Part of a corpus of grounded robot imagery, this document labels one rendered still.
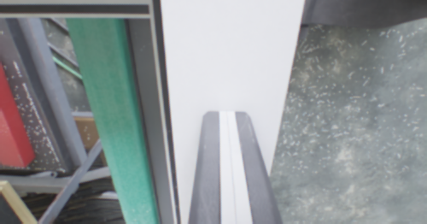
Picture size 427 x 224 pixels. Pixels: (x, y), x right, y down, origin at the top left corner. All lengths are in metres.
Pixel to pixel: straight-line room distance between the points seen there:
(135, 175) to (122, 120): 0.06
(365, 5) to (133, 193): 0.93
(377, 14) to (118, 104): 0.95
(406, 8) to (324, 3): 0.30
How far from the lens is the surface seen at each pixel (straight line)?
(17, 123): 0.68
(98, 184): 1.20
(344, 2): 0.95
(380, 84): 1.38
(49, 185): 0.79
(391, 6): 1.04
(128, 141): 0.20
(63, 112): 0.66
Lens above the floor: 1.01
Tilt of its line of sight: 61 degrees down
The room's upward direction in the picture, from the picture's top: 178 degrees counter-clockwise
